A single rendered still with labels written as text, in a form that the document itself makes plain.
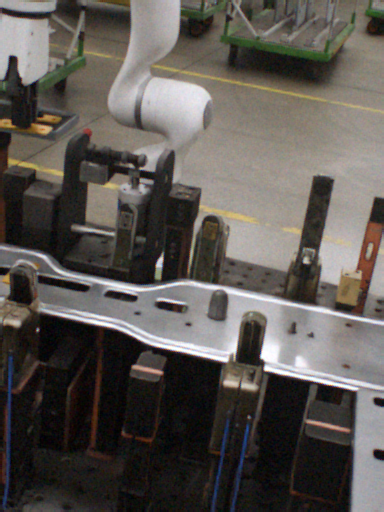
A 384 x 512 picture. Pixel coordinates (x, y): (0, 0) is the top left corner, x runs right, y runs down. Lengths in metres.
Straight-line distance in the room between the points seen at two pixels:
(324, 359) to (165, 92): 0.74
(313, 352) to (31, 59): 0.62
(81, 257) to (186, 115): 0.40
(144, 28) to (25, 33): 0.49
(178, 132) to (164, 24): 0.23
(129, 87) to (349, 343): 0.76
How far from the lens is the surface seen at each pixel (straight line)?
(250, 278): 2.13
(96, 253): 1.56
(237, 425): 1.13
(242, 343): 1.14
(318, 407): 1.20
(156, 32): 1.69
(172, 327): 1.28
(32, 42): 1.25
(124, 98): 1.77
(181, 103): 1.73
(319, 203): 1.39
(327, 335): 1.34
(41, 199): 1.51
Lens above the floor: 1.66
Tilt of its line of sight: 26 degrees down
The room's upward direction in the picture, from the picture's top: 8 degrees clockwise
